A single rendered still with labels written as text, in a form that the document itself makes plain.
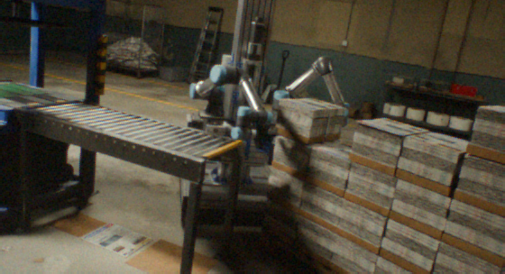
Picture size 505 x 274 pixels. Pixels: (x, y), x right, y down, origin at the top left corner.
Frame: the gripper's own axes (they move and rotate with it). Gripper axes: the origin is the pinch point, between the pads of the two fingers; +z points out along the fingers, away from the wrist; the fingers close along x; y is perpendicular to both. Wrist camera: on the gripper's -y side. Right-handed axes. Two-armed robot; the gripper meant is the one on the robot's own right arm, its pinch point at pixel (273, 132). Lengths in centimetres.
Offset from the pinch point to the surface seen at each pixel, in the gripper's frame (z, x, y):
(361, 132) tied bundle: 6, -57, 15
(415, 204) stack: 5, -96, -12
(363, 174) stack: 6, -64, -7
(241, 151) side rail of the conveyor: -23.7, 3.6, -11.2
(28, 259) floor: -122, 68, -85
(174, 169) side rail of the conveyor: -76, 0, -14
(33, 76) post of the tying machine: -75, 195, 0
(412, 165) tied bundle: 5, -90, 7
